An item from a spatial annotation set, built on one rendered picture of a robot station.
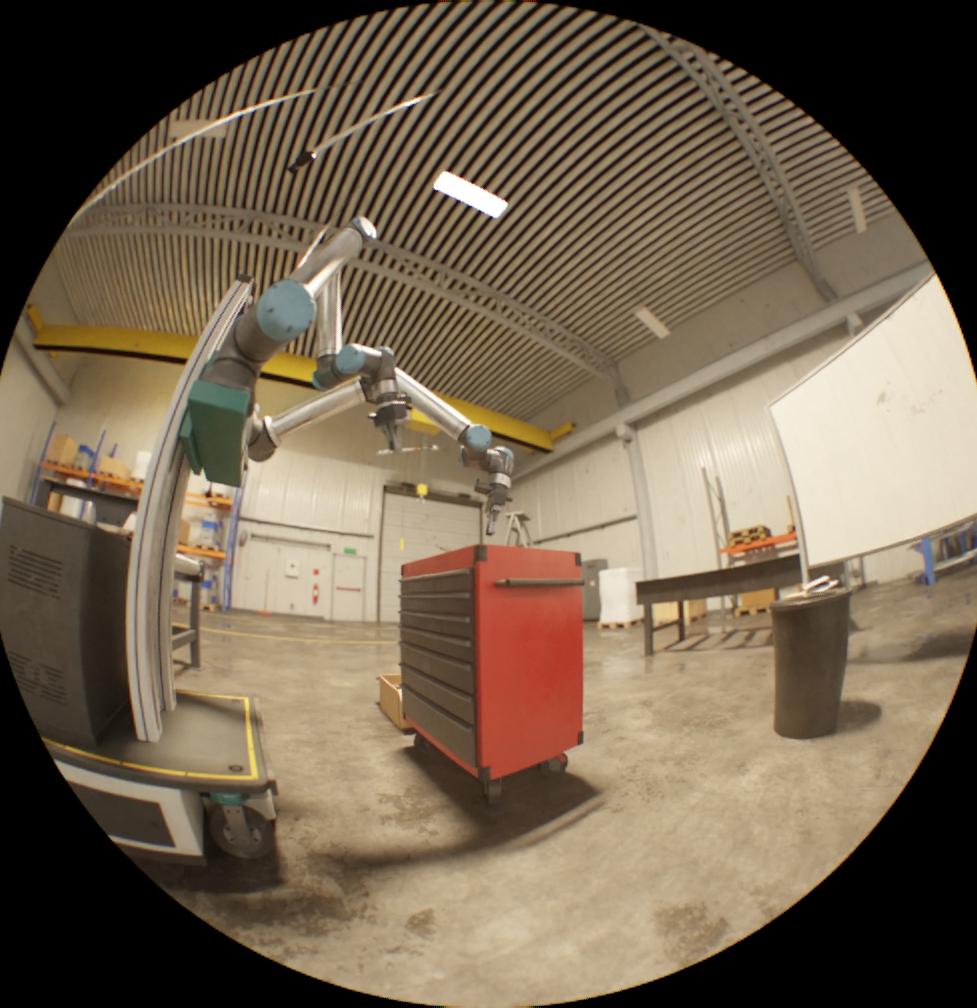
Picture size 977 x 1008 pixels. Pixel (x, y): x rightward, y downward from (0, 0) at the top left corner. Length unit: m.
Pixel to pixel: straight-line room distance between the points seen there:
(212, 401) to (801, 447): 2.92
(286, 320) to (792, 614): 1.93
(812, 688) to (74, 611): 2.29
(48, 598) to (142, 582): 0.28
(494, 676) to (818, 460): 2.31
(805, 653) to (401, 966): 1.59
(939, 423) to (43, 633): 3.33
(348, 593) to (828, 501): 11.27
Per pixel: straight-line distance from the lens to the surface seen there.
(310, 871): 1.08
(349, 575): 11.29
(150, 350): 10.55
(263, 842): 1.09
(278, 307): 0.85
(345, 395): 1.50
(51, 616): 0.99
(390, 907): 0.97
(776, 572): 3.61
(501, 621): 1.05
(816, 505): 2.54
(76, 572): 0.94
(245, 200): 9.54
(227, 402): 0.87
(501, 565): 1.05
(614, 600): 7.74
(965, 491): 2.32
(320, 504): 11.58
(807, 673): 1.64
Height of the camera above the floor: 0.77
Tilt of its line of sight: 17 degrees up
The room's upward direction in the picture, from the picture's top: 1 degrees counter-clockwise
